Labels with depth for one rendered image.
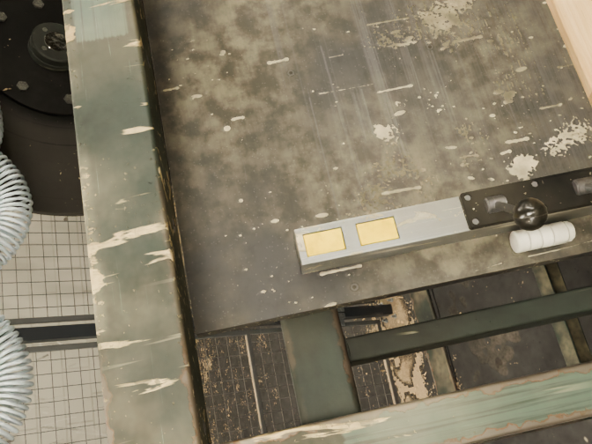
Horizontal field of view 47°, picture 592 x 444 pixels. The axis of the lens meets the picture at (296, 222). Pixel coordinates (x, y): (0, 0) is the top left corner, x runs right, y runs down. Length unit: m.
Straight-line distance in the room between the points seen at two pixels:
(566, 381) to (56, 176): 1.05
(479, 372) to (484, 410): 2.20
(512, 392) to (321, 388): 0.24
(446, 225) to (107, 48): 0.51
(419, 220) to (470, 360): 2.20
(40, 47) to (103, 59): 0.65
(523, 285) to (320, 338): 1.98
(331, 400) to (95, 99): 0.49
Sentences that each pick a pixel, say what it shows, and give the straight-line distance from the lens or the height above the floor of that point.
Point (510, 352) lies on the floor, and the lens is 2.91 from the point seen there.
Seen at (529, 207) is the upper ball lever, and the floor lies 1.56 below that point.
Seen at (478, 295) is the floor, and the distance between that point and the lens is 2.99.
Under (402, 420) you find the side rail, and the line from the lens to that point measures 0.81.
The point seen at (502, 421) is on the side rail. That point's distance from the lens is 0.84.
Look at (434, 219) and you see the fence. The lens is 0.89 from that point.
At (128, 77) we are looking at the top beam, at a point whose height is 1.90.
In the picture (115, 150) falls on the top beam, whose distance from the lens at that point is 0.88.
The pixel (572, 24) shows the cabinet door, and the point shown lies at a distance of 1.13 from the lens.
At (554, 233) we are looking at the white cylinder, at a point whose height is 1.43.
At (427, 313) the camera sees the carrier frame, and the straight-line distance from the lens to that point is 2.06.
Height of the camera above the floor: 2.18
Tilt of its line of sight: 32 degrees down
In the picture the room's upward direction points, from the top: 89 degrees counter-clockwise
